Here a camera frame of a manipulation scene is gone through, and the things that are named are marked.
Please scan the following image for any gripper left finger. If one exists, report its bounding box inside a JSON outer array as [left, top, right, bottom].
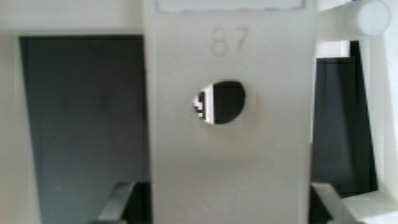
[[89, 182, 135, 224]]

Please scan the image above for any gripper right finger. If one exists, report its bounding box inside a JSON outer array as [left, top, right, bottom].
[[311, 182, 359, 224]]

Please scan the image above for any white chair back frame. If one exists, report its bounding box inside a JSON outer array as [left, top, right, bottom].
[[0, 0, 398, 224]]

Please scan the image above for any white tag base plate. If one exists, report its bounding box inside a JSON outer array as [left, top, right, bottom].
[[194, 87, 215, 124]]

